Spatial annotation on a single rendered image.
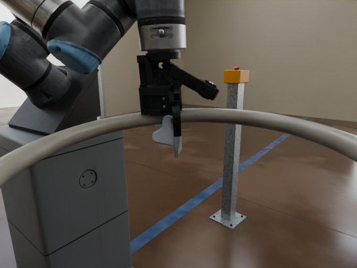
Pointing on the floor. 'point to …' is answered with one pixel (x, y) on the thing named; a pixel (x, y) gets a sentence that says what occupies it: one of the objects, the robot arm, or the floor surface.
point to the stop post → (231, 151)
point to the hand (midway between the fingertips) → (179, 147)
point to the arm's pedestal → (69, 204)
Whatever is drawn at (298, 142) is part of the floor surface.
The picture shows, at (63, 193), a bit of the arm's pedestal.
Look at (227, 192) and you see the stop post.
